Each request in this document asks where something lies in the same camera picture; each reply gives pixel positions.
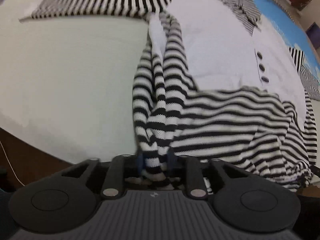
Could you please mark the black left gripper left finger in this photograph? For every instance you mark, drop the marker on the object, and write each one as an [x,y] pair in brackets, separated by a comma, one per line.
[69,198]

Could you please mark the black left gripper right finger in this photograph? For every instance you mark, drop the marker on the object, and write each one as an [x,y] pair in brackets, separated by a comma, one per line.
[243,200]

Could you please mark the black white striped hooded garment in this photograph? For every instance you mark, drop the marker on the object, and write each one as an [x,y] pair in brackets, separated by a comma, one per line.
[248,127]

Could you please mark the blue white patterned bedsheet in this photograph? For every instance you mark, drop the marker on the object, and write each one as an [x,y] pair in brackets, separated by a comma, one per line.
[67,69]

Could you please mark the purple box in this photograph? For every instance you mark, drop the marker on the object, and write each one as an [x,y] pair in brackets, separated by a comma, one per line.
[313,32]

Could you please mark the wooden bed frame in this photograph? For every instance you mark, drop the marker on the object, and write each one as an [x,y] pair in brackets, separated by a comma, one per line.
[22,164]

